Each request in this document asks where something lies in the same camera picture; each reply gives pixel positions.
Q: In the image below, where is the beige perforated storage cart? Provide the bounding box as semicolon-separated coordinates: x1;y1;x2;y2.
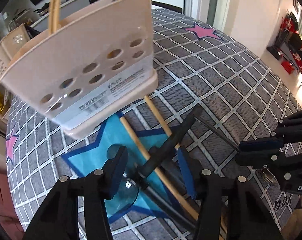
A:
0;24;30;83

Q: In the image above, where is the grey checked tablecloth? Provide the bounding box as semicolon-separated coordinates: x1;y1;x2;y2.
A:
7;9;301;229

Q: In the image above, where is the dotted wooden chopstick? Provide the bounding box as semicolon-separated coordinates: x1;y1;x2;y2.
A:
48;0;53;35

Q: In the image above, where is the black handled metal spoon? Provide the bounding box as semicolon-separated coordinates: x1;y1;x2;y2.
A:
194;115;278;186

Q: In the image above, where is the black handled dark spoon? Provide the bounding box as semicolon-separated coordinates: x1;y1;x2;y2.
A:
107;143;197;233

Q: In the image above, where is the long wooden chopstick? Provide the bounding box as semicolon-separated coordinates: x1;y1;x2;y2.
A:
51;0;61;34

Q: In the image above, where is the beige utensil holder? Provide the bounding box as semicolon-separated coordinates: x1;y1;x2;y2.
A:
1;0;158;139

